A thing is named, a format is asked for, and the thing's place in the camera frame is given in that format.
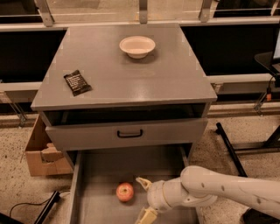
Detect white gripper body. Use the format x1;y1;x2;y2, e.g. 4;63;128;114
147;180;171;213

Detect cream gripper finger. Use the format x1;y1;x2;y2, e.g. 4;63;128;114
136;207;158;224
136;177;152;191

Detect red apple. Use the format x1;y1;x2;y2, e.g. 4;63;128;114
115;182;134;202

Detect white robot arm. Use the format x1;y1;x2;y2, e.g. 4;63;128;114
135;165;280;224

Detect grey open middle drawer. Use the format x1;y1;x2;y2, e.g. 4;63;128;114
66;145;187;224

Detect grey top drawer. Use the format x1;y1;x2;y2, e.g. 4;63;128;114
45;118;207;151

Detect grey drawer cabinet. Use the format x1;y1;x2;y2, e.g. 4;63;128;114
30;23;218;170

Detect black sneaker shoe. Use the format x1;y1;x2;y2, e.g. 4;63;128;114
242;208;280;224

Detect brown cardboard box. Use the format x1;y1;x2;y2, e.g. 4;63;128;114
24;116;73;177

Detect black snack packet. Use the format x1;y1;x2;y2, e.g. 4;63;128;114
64;70;92;96

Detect black metal stand leg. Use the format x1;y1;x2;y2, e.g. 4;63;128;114
216;122;280;177

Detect white paper bowl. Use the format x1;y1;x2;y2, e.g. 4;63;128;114
119;36;156;59

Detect black desk with laptop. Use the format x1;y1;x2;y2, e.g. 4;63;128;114
255;32;280;88

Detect black drawer handle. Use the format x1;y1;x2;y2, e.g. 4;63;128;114
116;129;144;138

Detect black cable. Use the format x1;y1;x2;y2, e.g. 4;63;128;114
8;189;71;219

